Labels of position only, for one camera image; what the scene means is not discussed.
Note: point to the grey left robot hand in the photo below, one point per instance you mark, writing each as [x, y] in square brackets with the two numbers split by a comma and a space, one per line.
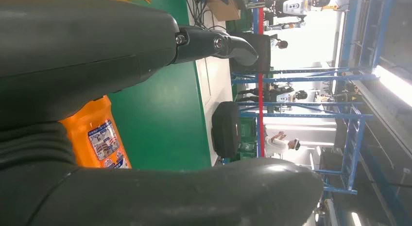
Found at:
[80, 41]

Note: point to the cardboard box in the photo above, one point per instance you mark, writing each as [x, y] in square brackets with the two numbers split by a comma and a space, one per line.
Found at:
[225, 8]

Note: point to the green plastic crate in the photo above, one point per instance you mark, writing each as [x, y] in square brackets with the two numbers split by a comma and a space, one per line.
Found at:
[248, 137]
[239, 23]

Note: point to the black carrying case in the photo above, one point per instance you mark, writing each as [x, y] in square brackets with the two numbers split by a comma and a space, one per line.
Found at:
[225, 131]

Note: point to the person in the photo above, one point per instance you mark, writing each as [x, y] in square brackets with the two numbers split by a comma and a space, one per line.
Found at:
[273, 145]
[282, 44]

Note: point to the white black humanoid robot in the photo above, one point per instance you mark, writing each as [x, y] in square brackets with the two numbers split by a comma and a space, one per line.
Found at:
[284, 96]
[294, 5]

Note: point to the blue metal rack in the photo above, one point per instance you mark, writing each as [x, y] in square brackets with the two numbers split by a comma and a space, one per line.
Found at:
[322, 79]

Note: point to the ceiling light strip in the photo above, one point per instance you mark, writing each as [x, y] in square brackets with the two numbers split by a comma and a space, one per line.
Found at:
[396, 84]
[356, 219]

